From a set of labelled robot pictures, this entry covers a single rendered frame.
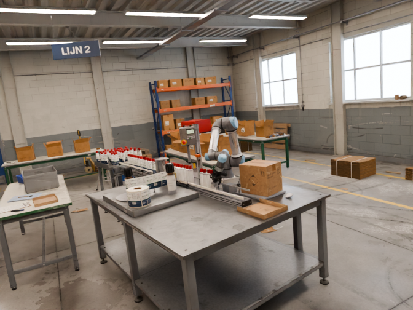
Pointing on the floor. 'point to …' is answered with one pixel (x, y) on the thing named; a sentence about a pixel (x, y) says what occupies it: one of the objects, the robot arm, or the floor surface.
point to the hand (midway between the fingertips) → (216, 186)
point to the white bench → (13, 190)
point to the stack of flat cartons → (353, 166)
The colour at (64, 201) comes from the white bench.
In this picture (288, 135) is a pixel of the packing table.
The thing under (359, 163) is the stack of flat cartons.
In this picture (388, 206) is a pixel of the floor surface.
